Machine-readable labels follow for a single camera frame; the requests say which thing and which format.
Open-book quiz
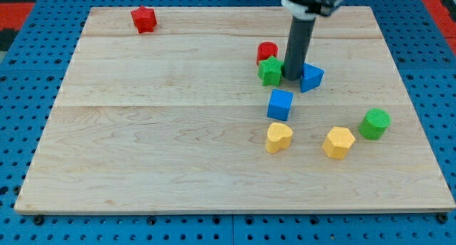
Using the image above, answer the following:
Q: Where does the blue triangle block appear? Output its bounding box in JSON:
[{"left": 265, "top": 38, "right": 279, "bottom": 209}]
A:
[{"left": 300, "top": 63, "right": 325, "bottom": 93}]

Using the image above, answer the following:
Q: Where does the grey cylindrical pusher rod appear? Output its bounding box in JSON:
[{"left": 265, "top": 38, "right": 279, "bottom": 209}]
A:
[{"left": 283, "top": 17, "right": 316, "bottom": 80}]

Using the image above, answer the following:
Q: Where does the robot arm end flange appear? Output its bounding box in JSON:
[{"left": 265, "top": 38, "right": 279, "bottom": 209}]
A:
[{"left": 281, "top": 0, "right": 344, "bottom": 21}]

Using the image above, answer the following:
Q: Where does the wooden board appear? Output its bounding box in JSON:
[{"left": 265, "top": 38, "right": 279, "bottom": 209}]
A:
[{"left": 15, "top": 6, "right": 455, "bottom": 215}]

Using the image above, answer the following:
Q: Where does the yellow heart block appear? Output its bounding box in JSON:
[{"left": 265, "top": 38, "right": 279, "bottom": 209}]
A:
[{"left": 265, "top": 122, "right": 294, "bottom": 154}]

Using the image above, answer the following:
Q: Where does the blue cube block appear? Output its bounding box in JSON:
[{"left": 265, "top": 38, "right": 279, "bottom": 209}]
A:
[{"left": 266, "top": 89, "right": 294, "bottom": 121}]

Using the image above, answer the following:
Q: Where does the green star block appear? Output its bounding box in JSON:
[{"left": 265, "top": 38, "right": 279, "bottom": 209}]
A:
[{"left": 258, "top": 56, "right": 284, "bottom": 86}]

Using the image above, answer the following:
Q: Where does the red cylinder block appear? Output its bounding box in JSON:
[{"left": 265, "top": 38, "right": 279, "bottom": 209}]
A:
[{"left": 256, "top": 41, "right": 279, "bottom": 65}]

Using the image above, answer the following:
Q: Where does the yellow hexagon block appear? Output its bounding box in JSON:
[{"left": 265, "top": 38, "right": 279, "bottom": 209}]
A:
[{"left": 322, "top": 127, "right": 356, "bottom": 160}]

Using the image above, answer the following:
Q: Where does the red star block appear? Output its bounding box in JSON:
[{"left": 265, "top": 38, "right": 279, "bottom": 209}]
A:
[{"left": 130, "top": 6, "right": 157, "bottom": 33}]

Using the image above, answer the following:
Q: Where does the green cylinder block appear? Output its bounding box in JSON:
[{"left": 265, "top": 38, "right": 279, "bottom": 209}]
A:
[{"left": 358, "top": 108, "right": 391, "bottom": 140}]

